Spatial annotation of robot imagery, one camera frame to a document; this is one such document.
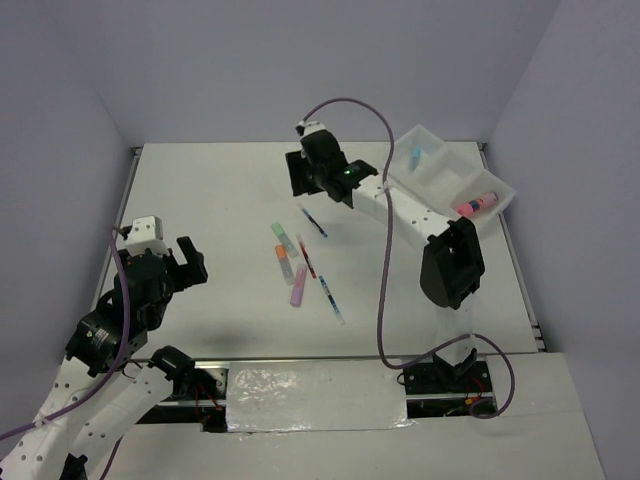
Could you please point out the light blue pen refill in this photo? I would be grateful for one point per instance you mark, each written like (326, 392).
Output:
(331, 300)

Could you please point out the blue highlighter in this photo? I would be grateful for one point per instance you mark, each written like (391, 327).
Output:
(415, 159)

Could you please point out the orange highlighter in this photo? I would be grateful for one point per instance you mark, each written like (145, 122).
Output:
(284, 264)

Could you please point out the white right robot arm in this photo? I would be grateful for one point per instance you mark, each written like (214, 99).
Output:
(451, 263)

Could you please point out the red pen refill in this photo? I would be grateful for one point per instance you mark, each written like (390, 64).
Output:
(306, 256)

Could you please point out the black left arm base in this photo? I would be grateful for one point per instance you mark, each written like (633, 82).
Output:
(198, 394)

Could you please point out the purple highlighter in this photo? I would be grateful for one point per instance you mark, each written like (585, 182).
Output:
(298, 286)

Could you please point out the white three-compartment tray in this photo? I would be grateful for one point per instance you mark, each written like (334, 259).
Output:
(450, 174)

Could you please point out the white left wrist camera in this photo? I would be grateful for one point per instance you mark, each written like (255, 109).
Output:
(145, 234)

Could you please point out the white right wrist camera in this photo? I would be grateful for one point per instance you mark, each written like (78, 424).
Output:
(308, 127)

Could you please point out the silver tape sheet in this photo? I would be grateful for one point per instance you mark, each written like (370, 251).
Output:
(309, 396)

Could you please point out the dark blue pen refill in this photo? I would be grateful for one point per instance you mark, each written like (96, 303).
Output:
(312, 220)

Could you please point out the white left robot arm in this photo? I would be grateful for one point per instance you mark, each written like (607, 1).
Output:
(92, 405)

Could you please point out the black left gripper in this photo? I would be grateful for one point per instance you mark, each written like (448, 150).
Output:
(187, 276)

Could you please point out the green highlighter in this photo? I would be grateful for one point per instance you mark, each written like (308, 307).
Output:
(284, 239)

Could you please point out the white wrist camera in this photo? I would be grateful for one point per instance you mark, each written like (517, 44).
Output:
(145, 234)
(308, 127)

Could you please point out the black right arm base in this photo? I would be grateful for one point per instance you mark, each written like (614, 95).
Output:
(435, 389)

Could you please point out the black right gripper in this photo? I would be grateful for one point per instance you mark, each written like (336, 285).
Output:
(298, 162)

